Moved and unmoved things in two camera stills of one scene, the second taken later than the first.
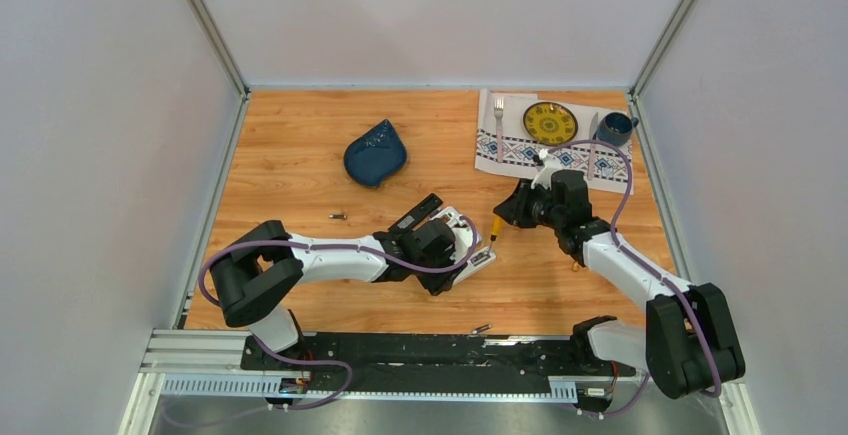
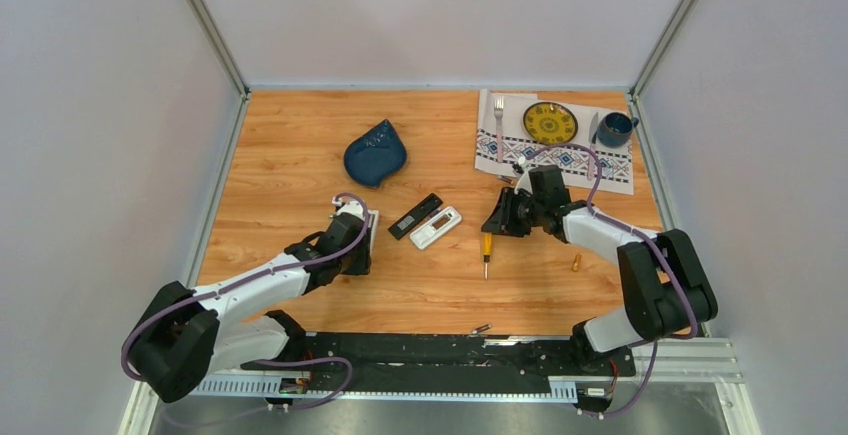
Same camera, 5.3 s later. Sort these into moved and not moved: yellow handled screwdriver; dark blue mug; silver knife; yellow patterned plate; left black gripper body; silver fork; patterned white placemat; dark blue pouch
Moved: left black gripper body; yellow handled screwdriver
Not moved: silver fork; patterned white placemat; dark blue pouch; dark blue mug; yellow patterned plate; silver knife
